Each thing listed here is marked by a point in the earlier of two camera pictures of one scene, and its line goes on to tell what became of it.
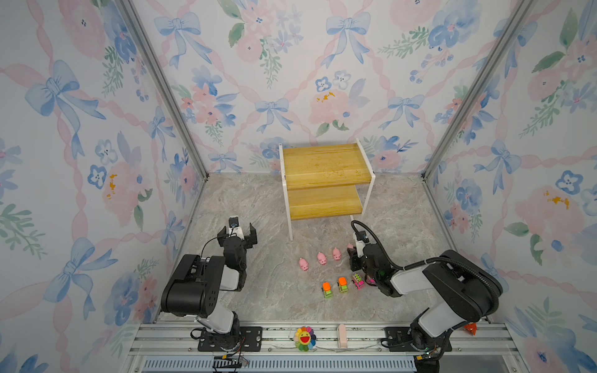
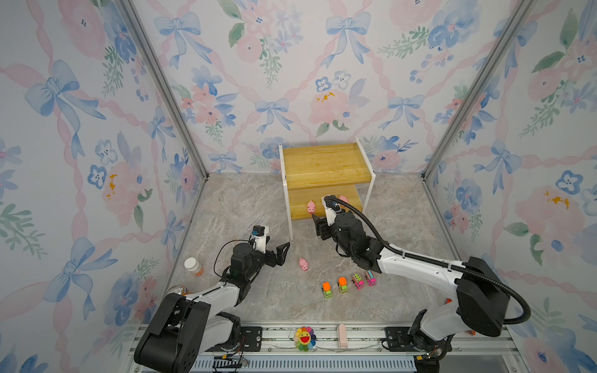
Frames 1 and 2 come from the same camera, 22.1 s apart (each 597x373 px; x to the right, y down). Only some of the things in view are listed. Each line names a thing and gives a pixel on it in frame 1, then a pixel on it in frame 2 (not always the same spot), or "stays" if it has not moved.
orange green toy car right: (343, 284) stays
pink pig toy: (303, 264) stays
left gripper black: (221, 239) -> (280, 257)
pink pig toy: (336, 254) -> (311, 207)
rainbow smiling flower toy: (305, 339) stays
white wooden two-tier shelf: (325, 181) stays
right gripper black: (354, 259) -> (321, 228)
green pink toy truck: (357, 280) stays
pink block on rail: (343, 336) stays
